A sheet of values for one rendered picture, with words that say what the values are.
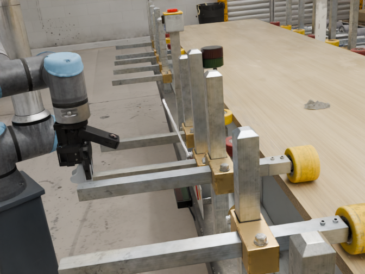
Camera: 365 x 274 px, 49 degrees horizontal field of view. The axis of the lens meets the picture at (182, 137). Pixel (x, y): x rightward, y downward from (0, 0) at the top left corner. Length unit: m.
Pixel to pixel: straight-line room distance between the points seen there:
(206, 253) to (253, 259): 0.07
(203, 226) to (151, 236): 1.21
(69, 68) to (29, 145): 0.71
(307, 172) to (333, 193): 0.07
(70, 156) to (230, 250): 0.58
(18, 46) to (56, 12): 7.24
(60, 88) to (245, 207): 0.57
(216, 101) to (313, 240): 0.49
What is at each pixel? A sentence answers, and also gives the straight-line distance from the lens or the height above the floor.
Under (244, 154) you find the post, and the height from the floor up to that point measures 1.10.
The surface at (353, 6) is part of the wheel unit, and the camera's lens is 2.55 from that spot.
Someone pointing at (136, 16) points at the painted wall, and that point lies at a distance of 8.83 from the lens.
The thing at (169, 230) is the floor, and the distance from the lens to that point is 2.37.
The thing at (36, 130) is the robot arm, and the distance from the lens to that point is 1.67.
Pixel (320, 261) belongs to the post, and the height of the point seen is 1.09.
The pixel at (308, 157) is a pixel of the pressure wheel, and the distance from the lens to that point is 0.91.
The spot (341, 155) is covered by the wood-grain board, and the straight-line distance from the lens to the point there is 1.09.
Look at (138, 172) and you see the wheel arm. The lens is 1.14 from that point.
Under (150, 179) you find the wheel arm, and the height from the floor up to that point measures 0.96.
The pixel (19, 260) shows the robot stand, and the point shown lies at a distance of 1.84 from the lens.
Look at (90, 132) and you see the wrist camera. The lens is 1.09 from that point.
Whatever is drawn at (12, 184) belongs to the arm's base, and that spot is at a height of 0.65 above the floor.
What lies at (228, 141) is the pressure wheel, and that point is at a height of 0.91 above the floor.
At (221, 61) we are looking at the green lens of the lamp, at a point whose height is 1.13.
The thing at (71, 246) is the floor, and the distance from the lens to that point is 2.41.
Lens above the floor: 1.37
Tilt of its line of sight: 22 degrees down
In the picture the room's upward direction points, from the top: 5 degrees counter-clockwise
